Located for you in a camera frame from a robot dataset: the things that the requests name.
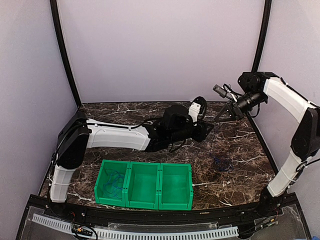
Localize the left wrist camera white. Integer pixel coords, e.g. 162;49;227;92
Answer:
188;96;207;126

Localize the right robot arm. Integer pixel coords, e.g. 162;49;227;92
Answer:
213;71;320;217

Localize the white slotted cable duct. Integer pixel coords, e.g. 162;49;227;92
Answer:
32;214;239;240

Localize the black front rail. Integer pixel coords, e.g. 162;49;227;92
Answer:
27;193;297;226

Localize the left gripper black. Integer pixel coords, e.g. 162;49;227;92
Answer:
170;118;215;144

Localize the black frame post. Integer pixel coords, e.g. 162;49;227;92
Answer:
251;0;272;73
49;0;82;108

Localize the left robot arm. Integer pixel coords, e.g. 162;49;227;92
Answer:
48;103;214;218

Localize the middle green plastic bin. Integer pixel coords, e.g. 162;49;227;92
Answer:
124;162;160;210

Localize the right black frame post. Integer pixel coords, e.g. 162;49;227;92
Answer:
251;0;272;73

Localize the left black frame post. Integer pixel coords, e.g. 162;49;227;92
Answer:
49;0;82;108

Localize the right green plastic bin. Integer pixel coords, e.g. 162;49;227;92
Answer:
158;163;194;211

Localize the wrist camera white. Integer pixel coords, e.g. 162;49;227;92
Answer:
212;84;237;101
188;96;207;126

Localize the left green plastic bin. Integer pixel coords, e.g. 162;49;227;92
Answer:
94;159;130;207

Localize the light blue cable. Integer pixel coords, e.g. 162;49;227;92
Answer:
102;168;125;200

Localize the dark blue cable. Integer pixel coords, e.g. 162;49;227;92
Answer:
208;122;235;173

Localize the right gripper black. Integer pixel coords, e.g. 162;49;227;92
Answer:
214;90;266;122

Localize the brown cable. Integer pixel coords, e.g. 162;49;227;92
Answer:
208;147;241;186

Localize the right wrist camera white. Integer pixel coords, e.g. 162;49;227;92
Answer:
212;84;237;101

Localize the green plastic bin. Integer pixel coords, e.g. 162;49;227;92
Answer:
94;159;130;207
124;162;160;210
158;163;194;211

